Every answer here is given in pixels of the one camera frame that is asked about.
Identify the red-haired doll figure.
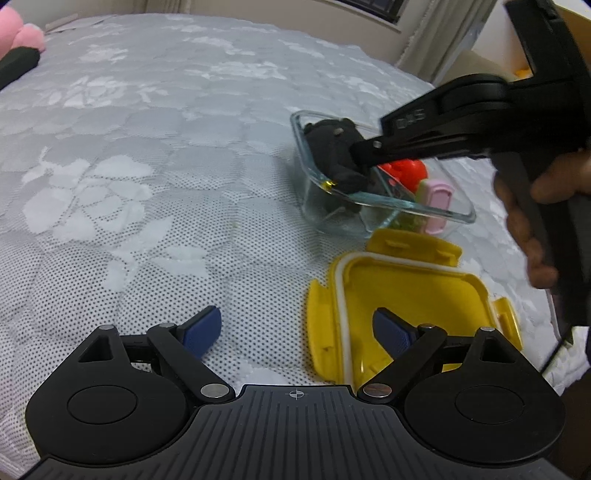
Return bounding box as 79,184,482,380
376,159,428,193

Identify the clear glass container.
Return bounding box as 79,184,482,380
290,110,476,239

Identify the beige padded headboard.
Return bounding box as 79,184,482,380
455,50,523,89

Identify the beige curtain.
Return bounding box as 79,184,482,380
399,0,498,85

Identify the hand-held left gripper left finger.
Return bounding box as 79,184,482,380
76,305,235,403

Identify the pink toy camera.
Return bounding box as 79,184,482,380
416,180,454,235

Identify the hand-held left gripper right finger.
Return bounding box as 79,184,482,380
356,307,525,403

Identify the yellow container lid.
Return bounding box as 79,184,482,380
305,229,524,385

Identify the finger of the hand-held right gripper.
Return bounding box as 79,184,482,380
349,91,463,172
318,119,359,143

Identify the black cloth roll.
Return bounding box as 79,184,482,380
0,46,41,89

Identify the pink plush toy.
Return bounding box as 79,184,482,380
0,8,47,51

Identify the green keyring cord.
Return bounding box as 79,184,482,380
392,215,426,232

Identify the black plush toy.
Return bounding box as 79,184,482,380
307,119,371,193

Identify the barred window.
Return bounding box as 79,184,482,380
342,0,400,24

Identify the person's right hand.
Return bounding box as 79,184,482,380
493,151,591,290

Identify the grey floral bedspread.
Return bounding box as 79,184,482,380
0,13,573,468

